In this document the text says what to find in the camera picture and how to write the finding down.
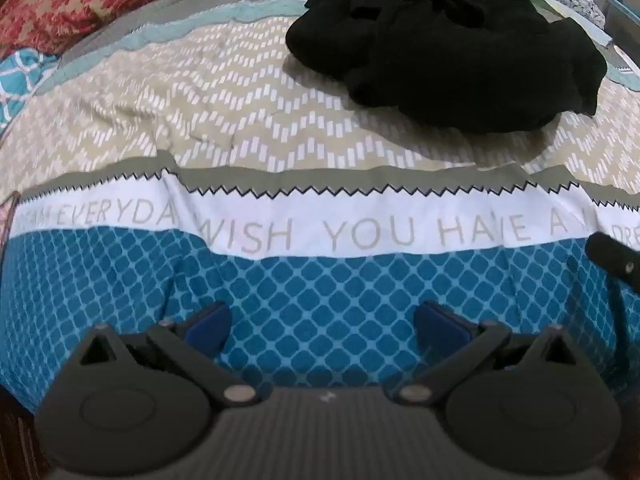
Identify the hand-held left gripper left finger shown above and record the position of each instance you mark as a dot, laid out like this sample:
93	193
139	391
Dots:
207	327

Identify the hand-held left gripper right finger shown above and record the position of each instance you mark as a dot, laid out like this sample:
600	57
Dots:
440	327

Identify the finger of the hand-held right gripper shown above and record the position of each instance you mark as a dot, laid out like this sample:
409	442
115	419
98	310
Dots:
612	257

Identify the black pants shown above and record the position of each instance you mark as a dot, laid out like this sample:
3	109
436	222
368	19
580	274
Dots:
450	55

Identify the printed teal beige bed sheet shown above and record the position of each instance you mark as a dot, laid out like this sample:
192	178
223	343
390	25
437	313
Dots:
280	170

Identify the clear storage box teal lid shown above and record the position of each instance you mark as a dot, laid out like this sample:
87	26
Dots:
622	10

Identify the teal lattice patterned cloth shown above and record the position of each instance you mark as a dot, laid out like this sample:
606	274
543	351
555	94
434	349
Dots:
22	85

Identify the patchwork quilt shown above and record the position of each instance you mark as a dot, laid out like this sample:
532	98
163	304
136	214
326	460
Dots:
75	0

